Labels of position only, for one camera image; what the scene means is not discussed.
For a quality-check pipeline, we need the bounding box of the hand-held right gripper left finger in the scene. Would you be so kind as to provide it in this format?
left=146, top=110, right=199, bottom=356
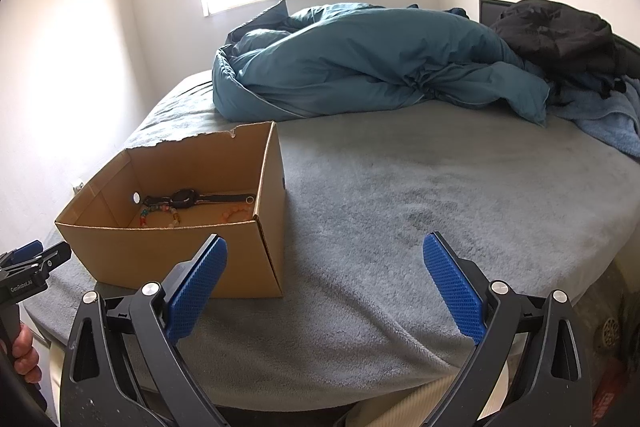
left=60, top=234, right=229, bottom=427

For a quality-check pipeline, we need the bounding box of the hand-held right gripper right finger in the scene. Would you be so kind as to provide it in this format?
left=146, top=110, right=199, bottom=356
left=422, top=232, right=594, bottom=427

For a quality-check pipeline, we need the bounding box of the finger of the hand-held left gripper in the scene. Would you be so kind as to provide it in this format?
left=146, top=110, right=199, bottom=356
left=29, top=241, right=72, bottom=279
left=0, top=241, right=45, bottom=271

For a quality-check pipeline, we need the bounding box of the brown cardboard box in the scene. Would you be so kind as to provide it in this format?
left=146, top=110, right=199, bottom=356
left=54, top=121, right=287, bottom=299

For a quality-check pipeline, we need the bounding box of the orange bead bracelet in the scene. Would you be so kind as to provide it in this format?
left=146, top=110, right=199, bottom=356
left=218, top=202, right=258, bottom=223

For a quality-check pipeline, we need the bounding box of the black wrist watch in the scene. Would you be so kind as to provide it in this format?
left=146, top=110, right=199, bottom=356
left=144, top=189, right=256, bottom=210

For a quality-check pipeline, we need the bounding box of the multicolour bead bracelet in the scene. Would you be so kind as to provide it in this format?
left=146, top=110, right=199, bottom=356
left=137, top=202, right=182, bottom=229

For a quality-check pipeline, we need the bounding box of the person's left hand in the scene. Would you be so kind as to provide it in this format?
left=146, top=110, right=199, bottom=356
left=0, top=324, right=41, bottom=385

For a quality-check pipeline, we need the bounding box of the bed with grey blanket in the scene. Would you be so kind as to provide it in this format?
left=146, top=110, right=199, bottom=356
left=22, top=69, right=636, bottom=410

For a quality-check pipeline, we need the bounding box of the cream ribbed cloth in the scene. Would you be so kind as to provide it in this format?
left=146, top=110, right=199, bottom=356
left=350, top=377, right=453, bottom=427

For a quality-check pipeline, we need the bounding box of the round yellow grille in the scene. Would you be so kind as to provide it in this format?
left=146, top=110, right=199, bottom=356
left=595, top=317, right=623, bottom=355

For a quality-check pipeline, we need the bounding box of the blue towel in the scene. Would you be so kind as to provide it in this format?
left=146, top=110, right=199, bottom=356
left=547, top=77, right=640, bottom=156

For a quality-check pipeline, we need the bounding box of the teal duvet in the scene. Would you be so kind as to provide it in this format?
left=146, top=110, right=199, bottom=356
left=212, top=0, right=551, bottom=126

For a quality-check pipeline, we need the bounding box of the black cloth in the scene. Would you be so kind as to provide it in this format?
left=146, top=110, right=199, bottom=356
left=489, top=0, right=640, bottom=100

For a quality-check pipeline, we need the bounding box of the dark headboard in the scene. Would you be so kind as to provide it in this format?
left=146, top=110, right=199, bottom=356
left=477, top=0, right=640, bottom=80

